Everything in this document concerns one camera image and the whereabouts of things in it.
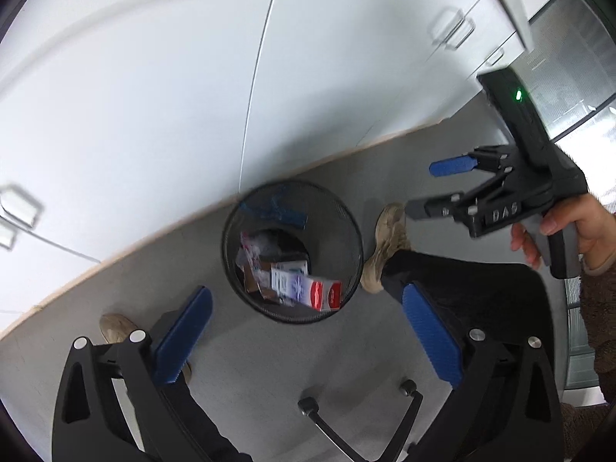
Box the person's beige shoe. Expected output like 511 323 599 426
360 203 415 294
99 313 194 384

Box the person's right forearm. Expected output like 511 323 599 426
561 214 616 462

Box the black mesh trash bin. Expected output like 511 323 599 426
221 180 365 325

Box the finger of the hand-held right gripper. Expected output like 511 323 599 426
429 145 519 177
405 169 512 223

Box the blue plastic bag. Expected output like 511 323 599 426
239 192 309 230

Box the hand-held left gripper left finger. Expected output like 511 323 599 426
50 285 215 462

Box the black office chair base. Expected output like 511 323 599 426
297 378 425 462

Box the white and red carton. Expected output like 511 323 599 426
269 261 344 311

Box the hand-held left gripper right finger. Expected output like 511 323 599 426
401 282 565 462

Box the person's right hand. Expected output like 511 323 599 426
510 192 616 271

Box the person's beige right shoe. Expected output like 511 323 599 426
360 203 415 294

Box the person's beige left shoe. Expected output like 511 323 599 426
99 313 194 384

